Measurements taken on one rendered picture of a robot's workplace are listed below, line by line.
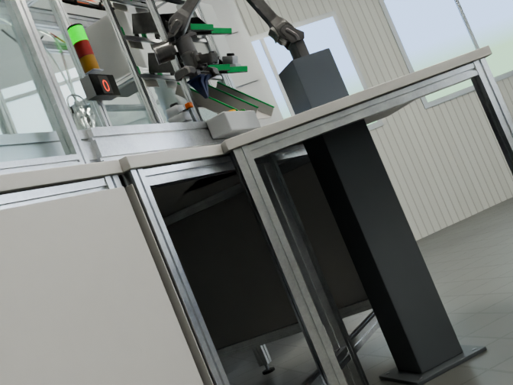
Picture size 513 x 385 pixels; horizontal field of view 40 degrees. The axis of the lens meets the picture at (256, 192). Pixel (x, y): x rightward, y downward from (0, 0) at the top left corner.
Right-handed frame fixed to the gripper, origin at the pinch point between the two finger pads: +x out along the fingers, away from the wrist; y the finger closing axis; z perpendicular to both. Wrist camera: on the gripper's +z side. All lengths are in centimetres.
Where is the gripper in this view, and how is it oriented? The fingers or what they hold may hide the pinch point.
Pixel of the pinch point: (202, 88)
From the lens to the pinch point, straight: 227.0
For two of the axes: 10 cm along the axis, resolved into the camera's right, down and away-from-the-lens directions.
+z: 8.1, -3.6, -4.7
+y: 4.5, -1.3, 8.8
